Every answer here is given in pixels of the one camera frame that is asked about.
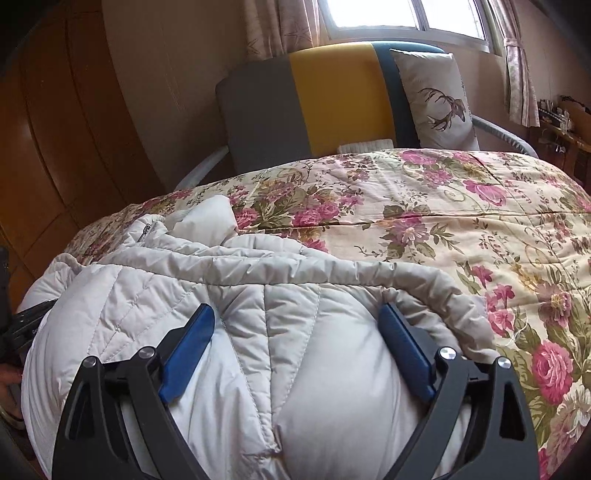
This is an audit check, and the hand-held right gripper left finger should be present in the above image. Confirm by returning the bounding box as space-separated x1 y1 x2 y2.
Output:
52 304 217 480

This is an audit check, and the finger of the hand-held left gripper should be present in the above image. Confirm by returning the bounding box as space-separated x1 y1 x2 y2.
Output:
11 299 58 340

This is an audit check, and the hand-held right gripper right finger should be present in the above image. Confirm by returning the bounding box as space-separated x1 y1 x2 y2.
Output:
378 302 541 480

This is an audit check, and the light grey puffer jacket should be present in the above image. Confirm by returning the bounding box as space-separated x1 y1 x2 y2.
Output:
18 195 497 480

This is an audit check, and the person's left hand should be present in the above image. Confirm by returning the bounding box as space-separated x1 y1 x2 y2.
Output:
0 367 24 428

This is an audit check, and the floral quilt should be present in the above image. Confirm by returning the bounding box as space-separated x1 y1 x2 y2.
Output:
62 148 591 480

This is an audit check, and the wooden wardrobe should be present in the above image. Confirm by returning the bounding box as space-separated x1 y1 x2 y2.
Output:
0 0 167 296

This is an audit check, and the white knit cloth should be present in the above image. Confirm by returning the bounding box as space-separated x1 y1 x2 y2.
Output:
337 137 395 154

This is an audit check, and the deer print pillow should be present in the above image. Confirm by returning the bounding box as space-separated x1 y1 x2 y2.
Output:
389 48 481 152

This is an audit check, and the grey and yellow headboard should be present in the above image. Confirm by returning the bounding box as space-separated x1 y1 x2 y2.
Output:
216 42 472 174

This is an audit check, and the cluttered wooden desk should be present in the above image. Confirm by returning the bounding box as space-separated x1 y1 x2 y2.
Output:
531 97 591 171

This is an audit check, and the patterned beige curtain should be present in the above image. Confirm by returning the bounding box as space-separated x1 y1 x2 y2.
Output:
242 0 326 61
489 0 541 127

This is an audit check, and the window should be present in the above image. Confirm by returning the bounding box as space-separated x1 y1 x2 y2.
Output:
318 0 504 56

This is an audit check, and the grey bed frame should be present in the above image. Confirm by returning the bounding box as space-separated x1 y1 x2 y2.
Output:
173 115 539 191

